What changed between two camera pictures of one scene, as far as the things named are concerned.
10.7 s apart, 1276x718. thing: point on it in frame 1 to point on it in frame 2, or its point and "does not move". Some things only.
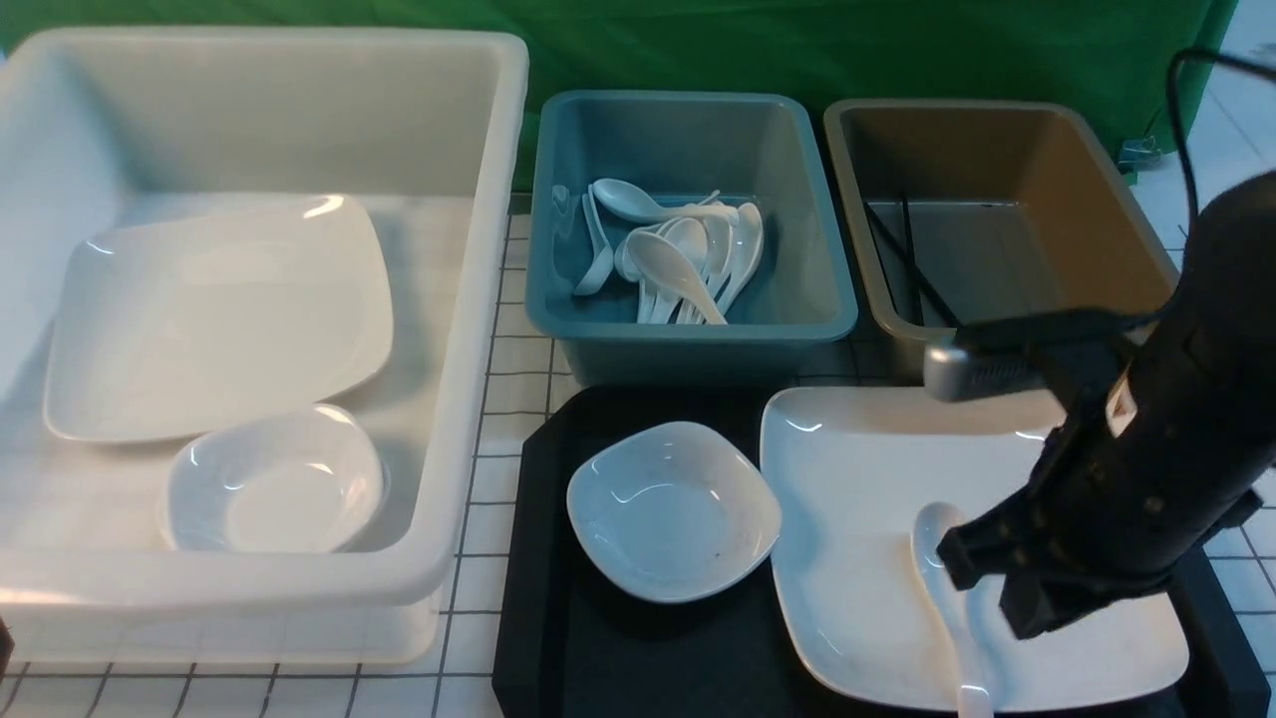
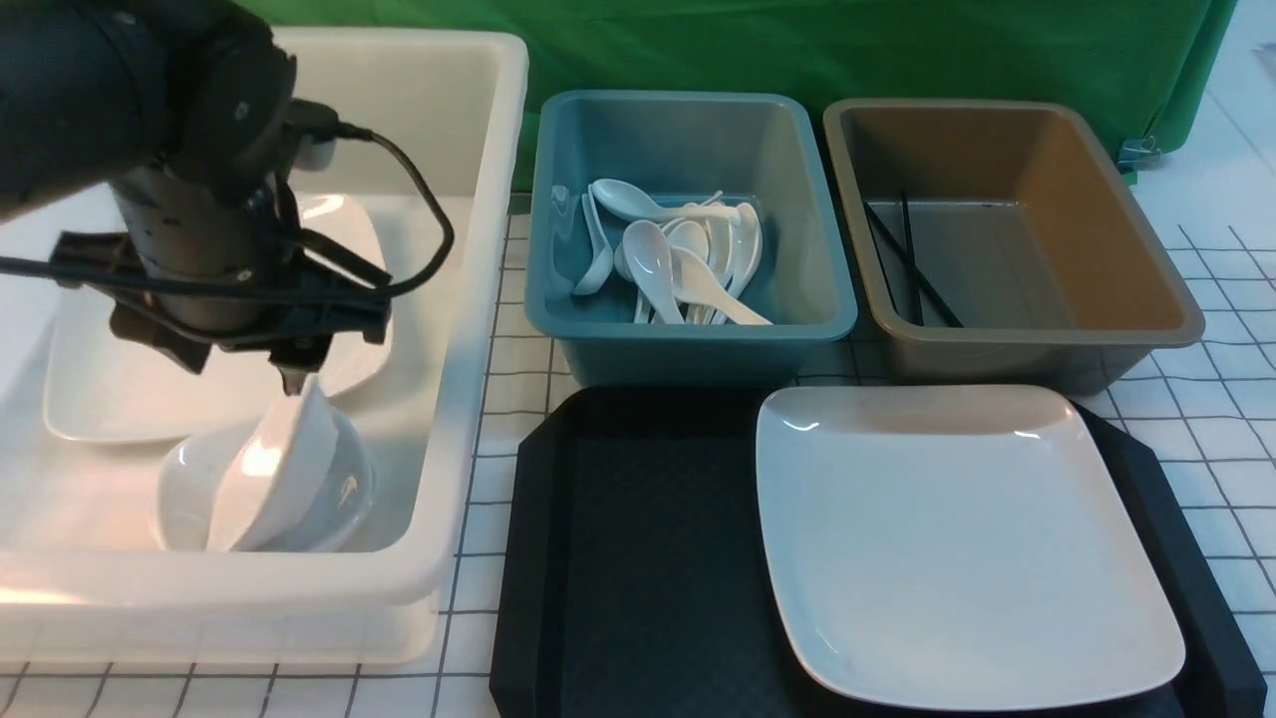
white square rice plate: x=845 y=471 does not move
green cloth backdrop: x=1116 y=54 does not move
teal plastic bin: x=752 y=148 does not move
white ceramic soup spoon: x=972 y=613 to x=693 y=276
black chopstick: x=915 y=291 does not move
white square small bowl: x=672 y=511 to x=282 y=458
